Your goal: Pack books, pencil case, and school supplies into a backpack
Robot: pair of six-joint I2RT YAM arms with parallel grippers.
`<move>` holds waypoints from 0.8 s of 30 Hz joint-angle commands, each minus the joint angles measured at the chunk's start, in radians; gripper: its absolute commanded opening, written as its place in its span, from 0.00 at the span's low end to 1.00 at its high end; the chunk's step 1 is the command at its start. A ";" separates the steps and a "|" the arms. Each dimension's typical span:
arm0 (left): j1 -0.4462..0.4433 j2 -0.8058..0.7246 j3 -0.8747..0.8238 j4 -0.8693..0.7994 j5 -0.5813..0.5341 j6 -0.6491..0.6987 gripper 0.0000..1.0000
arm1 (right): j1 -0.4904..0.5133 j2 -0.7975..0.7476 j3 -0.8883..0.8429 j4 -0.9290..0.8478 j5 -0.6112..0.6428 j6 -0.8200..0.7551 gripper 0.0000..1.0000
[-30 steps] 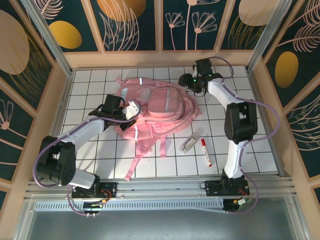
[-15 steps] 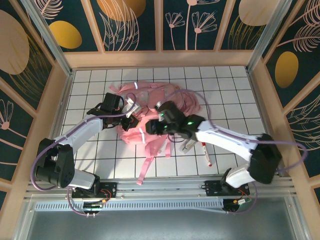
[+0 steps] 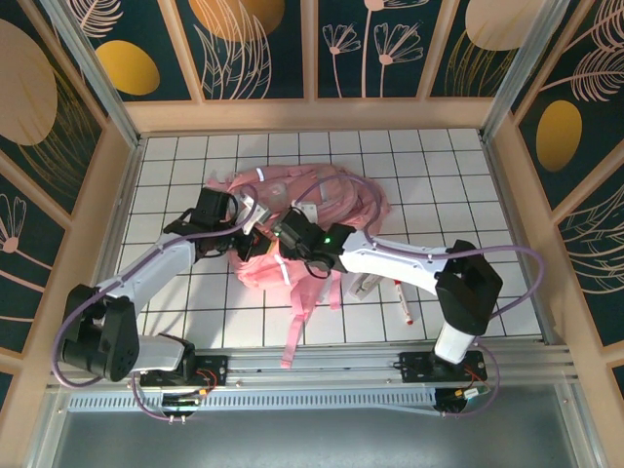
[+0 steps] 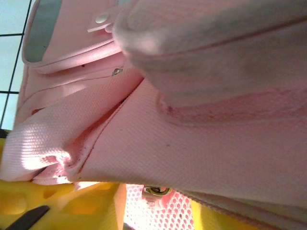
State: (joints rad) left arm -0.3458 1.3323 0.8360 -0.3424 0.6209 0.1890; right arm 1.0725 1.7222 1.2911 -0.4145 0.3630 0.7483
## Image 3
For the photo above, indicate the pink backpack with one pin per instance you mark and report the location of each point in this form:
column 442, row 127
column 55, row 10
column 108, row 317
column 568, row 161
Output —
column 258, row 270

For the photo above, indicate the orange circle leaf wall panel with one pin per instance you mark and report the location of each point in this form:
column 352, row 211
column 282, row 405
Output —
column 234, row 19

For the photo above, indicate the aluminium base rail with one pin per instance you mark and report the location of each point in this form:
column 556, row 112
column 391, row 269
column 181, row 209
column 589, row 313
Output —
column 341, row 365

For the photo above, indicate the left aluminium side rail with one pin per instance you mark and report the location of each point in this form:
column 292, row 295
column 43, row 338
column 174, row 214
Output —
column 113, row 229

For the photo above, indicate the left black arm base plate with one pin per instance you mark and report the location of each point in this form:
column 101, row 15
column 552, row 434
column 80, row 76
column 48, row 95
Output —
column 214, row 365

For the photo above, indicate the aluminium corner post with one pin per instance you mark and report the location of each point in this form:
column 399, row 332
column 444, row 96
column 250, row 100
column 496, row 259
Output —
column 517, row 73
column 108, row 92

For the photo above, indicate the yellow oval feather wall panel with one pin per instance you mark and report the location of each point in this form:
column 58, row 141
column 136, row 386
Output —
column 560, row 136

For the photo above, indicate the red and white marker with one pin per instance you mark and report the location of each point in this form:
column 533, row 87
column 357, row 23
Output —
column 403, row 304

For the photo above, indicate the clear plastic packaged stationery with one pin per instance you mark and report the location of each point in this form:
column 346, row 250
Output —
column 365, row 287

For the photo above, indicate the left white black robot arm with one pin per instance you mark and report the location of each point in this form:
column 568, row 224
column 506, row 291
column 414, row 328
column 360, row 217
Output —
column 146, row 268

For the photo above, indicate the beige circle gold leaf panel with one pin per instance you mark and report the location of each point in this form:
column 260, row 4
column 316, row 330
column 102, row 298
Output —
column 492, row 24

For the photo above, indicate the aluminium side rail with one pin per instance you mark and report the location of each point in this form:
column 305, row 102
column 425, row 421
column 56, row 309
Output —
column 504, row 195
column 113, row 229

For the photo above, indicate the right aluminium side rail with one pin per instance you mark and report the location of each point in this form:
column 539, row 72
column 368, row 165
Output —
column 504, row 195

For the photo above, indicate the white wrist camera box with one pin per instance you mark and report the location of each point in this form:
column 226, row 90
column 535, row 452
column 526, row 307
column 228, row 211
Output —
column 308, row 209
column 261, row 217

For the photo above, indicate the flower outline wall panel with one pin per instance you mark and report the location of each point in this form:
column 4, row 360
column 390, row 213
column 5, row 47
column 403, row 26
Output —
column 370, row 49

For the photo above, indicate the left aluminium corner post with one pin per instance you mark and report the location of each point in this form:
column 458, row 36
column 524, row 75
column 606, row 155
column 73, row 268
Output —
column 108, row 92

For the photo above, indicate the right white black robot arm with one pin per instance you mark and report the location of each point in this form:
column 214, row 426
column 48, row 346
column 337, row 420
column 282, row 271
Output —
column 390, row 258

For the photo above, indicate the pink feather leaf wall panel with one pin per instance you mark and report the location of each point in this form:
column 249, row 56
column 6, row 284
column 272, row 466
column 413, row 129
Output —
column 595, row 244

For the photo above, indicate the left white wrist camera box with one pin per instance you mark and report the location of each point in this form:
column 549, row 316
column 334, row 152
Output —
column 261, row 217

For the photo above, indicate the grey metal base sheet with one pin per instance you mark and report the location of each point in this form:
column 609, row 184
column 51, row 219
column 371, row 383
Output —
column 312, row 439

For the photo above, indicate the large beige disc wall panel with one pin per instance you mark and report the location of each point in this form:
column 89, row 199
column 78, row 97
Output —
column 24, row 97

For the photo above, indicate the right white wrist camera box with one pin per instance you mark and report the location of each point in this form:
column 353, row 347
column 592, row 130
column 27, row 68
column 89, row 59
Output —
column 308, row 209

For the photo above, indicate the right aluminium corner post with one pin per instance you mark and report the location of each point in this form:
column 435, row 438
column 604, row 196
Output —
column 517, row 73

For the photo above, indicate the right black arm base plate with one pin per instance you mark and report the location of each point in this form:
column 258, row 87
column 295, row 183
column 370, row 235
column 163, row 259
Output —
column 414, row 370

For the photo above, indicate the pink flower stem wall panel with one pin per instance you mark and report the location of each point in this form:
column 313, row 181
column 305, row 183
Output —
column 19, row 253

